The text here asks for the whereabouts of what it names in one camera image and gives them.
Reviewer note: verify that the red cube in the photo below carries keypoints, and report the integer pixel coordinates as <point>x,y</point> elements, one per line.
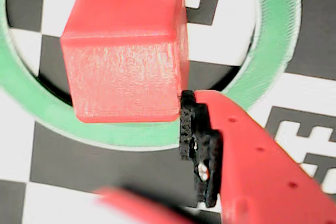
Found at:
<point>123,64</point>

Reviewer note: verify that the black white marker checkerboard mat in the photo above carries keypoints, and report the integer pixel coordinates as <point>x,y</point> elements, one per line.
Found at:
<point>78,161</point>

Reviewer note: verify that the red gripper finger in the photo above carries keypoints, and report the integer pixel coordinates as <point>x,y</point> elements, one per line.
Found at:
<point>136,208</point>
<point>249,169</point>

